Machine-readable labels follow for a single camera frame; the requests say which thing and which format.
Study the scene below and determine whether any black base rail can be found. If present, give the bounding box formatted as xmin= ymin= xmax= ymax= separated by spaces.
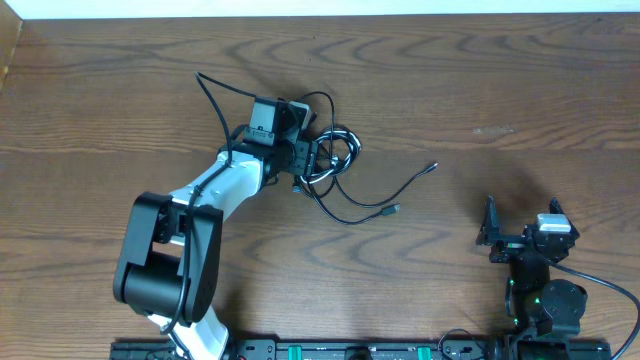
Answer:
xmin=108 ymin=339 xmax=611 ymax=360

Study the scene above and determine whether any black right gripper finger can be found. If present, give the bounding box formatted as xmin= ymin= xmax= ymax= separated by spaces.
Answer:
xmin=476 ymin=196 xmax=500 ymax=246
xmin=549 ymin=197 xmax=580 ymax=239

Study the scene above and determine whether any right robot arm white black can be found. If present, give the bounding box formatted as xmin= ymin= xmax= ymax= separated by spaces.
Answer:
xmin=476 ymin=197 xmax=588 ymax=359

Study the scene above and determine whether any camera black cable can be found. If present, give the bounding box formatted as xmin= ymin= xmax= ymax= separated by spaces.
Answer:
xmin=544 ymin=257 xmax=640 ymax=360
xmin=158 ymin=71 xmax=259 ymax=337

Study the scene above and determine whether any left camera black cable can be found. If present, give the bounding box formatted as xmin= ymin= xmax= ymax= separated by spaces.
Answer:
xmin=158 ymin=71 xmax=259 ymax=337

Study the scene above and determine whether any thin black cable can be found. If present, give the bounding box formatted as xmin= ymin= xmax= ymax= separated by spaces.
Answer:
xmin=294 ymin=90 xmax=440 ymax=209

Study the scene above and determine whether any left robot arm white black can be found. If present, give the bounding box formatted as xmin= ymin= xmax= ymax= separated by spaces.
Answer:
xmin=113 ymin=97 xmax=317 ymax=359

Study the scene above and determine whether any right camera black cable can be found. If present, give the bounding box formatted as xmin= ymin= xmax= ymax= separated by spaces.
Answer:
xmin=544 ymin=257 xmax=640 ymax=360

